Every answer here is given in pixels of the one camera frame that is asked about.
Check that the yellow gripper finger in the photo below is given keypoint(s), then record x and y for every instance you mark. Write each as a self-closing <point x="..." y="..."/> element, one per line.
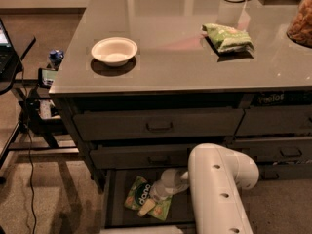
<point x="146" y="207"/>

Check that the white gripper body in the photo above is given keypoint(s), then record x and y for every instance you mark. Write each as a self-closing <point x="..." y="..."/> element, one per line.
<point x="161" y="189"/>

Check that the green rice chip bag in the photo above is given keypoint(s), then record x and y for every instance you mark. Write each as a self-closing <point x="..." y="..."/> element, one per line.
<point x="139" y="193"/>

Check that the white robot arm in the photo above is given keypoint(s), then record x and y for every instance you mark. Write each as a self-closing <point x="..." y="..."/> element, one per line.
<point x="214" y="176"/>

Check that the open bottom drawer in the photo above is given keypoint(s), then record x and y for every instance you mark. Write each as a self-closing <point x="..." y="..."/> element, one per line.
<point x="117" y="219"/>

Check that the middle left drawer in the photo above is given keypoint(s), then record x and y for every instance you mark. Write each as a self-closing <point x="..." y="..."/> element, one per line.
<point x="127" y="157"/>

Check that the top left drawer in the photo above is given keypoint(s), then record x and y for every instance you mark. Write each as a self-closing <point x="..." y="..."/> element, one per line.
<point x="193" y="122"/>

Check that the dark drawer cabinet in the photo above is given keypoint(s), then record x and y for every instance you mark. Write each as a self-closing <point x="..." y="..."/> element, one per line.
<point x="176" y="66"/>

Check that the middle right drawer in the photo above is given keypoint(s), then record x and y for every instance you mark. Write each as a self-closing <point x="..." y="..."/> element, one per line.
<point x="275" y="149"/>

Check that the top right drawer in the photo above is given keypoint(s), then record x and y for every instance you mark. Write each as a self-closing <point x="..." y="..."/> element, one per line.
<point x="274" y="120"/>

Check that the green snack bag on counter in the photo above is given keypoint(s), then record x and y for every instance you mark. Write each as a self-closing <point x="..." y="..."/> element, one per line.
<point x="228" y="39"/>

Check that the white paper bowl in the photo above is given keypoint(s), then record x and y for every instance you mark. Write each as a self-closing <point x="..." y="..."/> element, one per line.
<point x="114" y="51"/>

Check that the black smartphone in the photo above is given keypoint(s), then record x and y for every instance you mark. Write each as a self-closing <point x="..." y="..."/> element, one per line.
<point x="46" y="77"/>

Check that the black laptop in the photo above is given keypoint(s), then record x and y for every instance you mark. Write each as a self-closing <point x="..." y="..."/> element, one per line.
<point x="9" y="58"/>

